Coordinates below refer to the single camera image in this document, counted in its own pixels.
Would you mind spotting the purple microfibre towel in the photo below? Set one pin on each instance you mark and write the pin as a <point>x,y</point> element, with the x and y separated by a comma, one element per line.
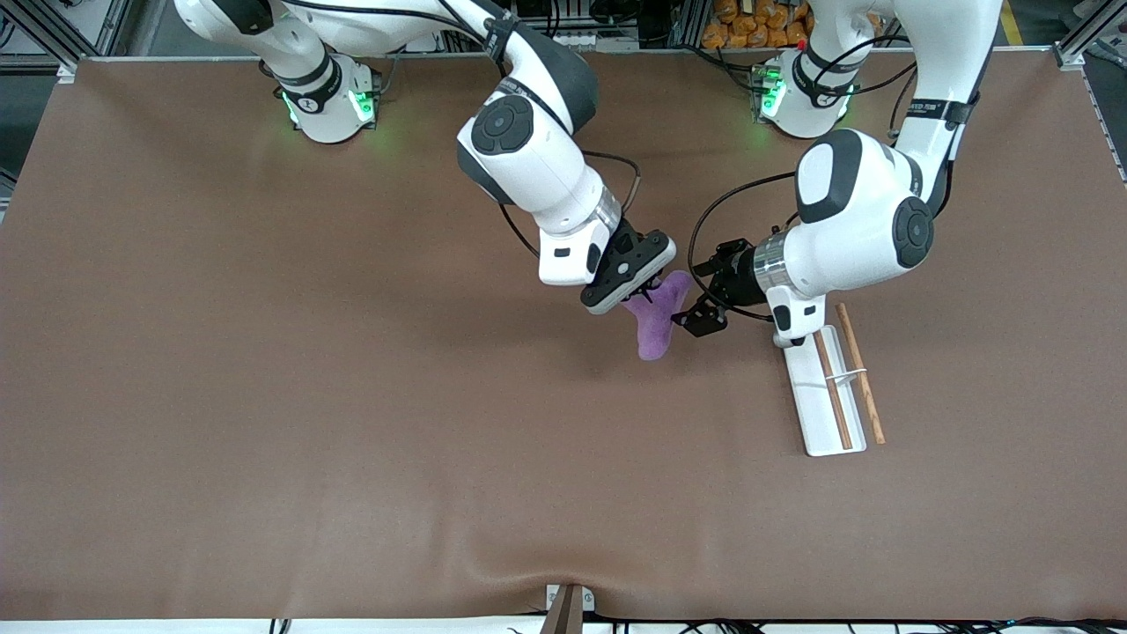
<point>656,335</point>

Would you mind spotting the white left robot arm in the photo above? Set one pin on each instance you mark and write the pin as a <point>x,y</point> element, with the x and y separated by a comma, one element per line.
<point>863,211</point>

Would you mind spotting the aluminium frame profile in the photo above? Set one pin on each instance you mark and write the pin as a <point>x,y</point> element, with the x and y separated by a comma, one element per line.
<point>88,26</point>
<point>1087,40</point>

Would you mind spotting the brown table cover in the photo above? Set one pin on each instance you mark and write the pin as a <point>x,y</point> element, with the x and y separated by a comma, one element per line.
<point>440,423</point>

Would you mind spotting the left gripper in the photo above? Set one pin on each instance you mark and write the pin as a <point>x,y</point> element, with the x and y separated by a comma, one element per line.
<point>736,276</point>

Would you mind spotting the white towel rack base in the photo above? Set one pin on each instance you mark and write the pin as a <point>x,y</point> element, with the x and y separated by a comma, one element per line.
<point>823,414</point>

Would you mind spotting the white rack rod bracket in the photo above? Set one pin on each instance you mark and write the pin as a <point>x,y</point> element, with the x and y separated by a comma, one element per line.
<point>845,375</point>

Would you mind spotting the wooden rack rod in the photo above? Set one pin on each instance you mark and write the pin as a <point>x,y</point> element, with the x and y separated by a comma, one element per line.
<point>872,409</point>
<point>836,405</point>

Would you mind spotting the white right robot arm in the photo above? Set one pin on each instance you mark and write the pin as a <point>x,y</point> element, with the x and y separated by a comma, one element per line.
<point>528,167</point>

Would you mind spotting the orange packets pile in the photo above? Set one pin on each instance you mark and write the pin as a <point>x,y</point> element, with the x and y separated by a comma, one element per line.
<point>748,26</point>

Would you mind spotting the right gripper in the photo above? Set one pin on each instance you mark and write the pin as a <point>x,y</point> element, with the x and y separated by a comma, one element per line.
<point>623,235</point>

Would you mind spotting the white terminal block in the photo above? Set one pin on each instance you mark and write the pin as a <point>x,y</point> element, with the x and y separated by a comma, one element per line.
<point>599,40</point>

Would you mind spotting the metal table clamp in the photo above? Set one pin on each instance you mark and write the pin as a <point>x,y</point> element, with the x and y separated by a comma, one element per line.
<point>563,612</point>

